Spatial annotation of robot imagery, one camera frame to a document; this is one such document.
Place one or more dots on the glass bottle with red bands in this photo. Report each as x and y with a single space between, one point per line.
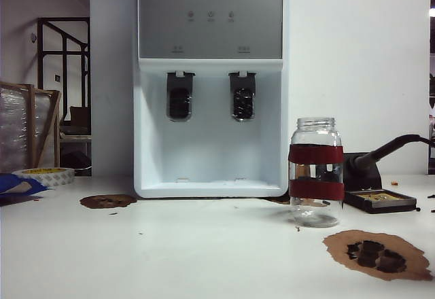
316 180

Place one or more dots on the dark grey dispenser tap lever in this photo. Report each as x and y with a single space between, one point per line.
180 98
242 100

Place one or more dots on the white AUX water dispenser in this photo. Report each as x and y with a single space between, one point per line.
210 23

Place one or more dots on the white tape roll yellow core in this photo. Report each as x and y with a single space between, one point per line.
51 177

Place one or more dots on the black soldering iron stand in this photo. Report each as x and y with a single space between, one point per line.
377 202

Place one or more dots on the wooden crate with plastic wrap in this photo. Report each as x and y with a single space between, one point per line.
32 125

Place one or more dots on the blue folded cloth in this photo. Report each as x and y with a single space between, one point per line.
8 187

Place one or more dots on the black metal shelf frame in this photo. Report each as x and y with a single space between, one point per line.
64 52

